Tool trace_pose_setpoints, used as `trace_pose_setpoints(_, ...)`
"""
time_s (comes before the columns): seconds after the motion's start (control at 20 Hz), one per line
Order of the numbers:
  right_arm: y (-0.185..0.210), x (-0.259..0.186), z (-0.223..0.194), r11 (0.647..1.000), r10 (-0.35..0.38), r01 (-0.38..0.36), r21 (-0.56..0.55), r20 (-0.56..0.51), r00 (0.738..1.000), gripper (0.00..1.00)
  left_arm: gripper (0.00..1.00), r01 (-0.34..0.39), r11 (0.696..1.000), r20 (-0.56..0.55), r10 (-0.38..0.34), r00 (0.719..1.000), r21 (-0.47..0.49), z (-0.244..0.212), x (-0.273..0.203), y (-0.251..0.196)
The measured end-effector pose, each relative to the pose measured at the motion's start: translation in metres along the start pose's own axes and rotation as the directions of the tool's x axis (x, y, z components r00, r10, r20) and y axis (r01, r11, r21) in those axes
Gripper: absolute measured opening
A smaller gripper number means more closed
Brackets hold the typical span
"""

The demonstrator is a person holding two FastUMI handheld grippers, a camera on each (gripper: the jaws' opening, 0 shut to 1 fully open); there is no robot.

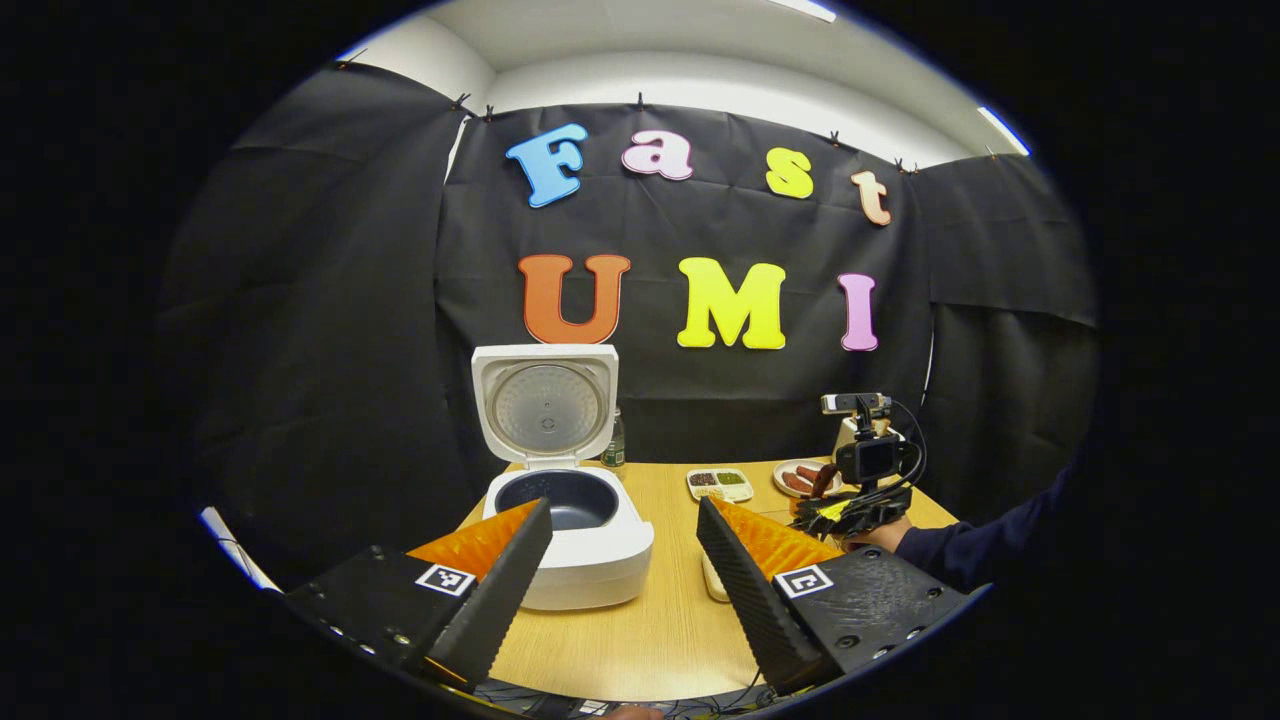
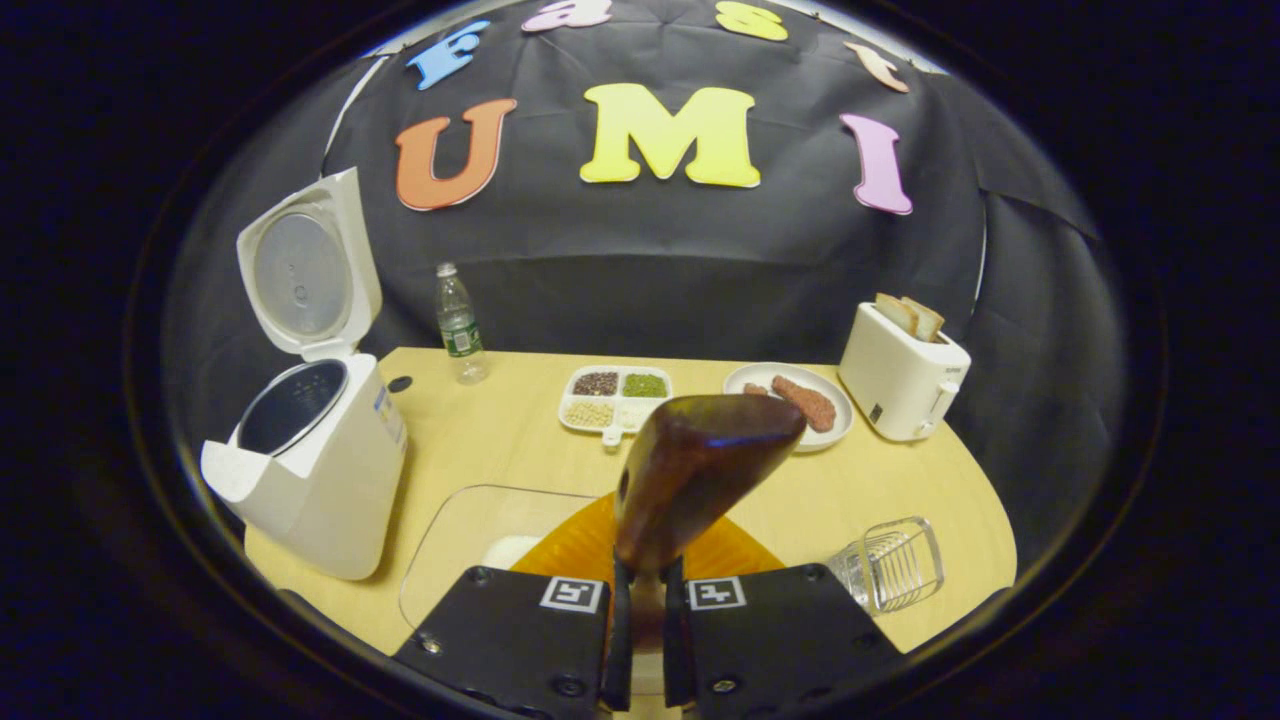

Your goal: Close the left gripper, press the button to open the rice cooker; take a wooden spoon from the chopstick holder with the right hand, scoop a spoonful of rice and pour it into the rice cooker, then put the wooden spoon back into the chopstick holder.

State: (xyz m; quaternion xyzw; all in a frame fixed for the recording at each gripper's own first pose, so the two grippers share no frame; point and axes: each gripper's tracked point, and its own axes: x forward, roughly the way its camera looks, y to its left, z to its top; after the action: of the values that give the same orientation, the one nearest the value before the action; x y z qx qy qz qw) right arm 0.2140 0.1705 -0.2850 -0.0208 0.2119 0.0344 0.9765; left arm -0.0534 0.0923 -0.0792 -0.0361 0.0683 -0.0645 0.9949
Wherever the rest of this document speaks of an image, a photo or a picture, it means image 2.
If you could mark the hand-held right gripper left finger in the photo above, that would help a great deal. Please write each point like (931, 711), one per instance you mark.
(618, 640)

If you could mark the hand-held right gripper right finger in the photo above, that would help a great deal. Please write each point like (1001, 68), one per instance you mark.
(675, 640)

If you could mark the clear box of rice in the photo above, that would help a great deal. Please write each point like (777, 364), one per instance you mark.
(470, 540)

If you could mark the brown wooden spoon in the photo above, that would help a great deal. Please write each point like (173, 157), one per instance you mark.
(700, 460)

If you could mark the clear chopstick holder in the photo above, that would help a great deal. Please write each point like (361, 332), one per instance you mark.
(895, 565)

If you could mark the white rice cooker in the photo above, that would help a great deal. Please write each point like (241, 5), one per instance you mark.
(330, 480)

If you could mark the white divided bean dish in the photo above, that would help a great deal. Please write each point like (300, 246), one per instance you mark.
(615, 400)

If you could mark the white round plate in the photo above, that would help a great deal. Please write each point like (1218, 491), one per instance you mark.
(750, 374)

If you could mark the white toaster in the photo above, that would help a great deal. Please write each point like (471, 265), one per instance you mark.
(895, 385)

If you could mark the black table grommet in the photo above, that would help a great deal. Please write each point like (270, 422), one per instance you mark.
(400, 383)

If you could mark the clear plastic water bottle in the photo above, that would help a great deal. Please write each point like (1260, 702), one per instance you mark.
(460, 330)

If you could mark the black backdrop cloth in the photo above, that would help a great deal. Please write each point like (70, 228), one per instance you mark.
(650, 280)

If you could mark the toast bread slice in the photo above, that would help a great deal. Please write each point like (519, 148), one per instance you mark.
(895, 312)
(927, 320)

